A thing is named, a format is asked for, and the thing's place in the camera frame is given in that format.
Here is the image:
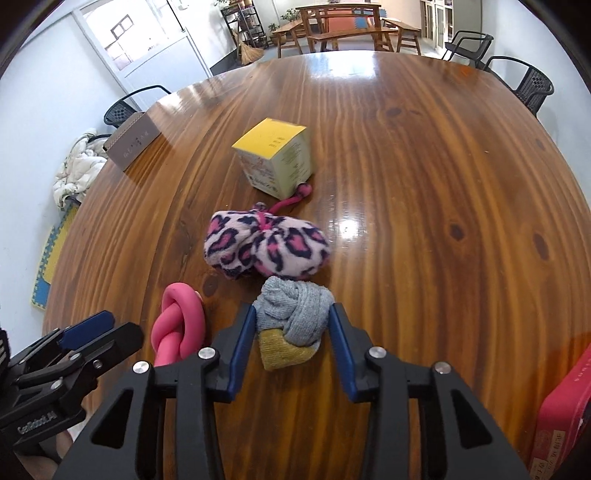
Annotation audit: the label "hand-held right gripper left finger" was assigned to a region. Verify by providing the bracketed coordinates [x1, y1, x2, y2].
[53, 304, 257, 480]

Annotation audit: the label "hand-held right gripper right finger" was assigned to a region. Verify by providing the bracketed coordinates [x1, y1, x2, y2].
[329, 302, 532, 480]

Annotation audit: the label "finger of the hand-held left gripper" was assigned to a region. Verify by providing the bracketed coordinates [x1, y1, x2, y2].
[58, 310, 115, 352]
[69, 322, 145, 384]

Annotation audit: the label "grey and yellow sock bundle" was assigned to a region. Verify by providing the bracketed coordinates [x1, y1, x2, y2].
[253, 276, 334, 371]

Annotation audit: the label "pink knotted foam rod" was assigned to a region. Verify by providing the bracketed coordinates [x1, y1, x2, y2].
[151, 282, 206, 367]

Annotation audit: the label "red box container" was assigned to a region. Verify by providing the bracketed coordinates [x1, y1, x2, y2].
[529, 344, 591, 480]

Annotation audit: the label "person's left hand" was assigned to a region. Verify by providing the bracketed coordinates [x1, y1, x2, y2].
[18, 422, 88, 480]

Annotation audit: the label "yellow and blue foam mat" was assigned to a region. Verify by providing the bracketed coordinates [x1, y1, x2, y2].
[31, 203, 79, 311]

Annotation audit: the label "leopard print sock bundle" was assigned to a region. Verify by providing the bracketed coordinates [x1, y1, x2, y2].
[204, 183, 331, 281]

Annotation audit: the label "white puffy jacket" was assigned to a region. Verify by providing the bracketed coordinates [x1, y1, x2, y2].
[52, 133, 112, 210]

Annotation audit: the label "brown rectangular box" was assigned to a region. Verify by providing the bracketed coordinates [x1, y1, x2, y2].
[102, 112, 162, 172]

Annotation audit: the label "yellow cardboard box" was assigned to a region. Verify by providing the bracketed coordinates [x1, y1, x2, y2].
[232, 118, 315, 200]

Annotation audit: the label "black metal chair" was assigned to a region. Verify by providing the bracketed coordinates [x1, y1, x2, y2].
[478, 55, 555, 118]
[441, 30, 494, 63]
[103, 85, 172, 127]

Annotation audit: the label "white door with window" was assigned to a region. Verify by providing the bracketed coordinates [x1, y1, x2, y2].
[71, 0, 213, 100]

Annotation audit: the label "straw broom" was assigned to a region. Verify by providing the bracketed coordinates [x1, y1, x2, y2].
[231, 23, 265, 64]

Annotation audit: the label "wooden bench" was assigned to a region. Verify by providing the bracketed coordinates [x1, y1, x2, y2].
[271, 21, 305, 58]
[383, 17, 422, 55]
[307, 27, 395, 52]

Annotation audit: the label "black plant shelf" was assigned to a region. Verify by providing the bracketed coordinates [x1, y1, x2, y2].
[221, 0, 269, 49]

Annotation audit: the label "orange and blue foam tiles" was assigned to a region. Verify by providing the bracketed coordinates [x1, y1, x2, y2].
[330, 16, 370, 31]

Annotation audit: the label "tall glass door cabinet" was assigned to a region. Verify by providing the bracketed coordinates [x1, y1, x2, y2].
[420, 0, 483, 49]

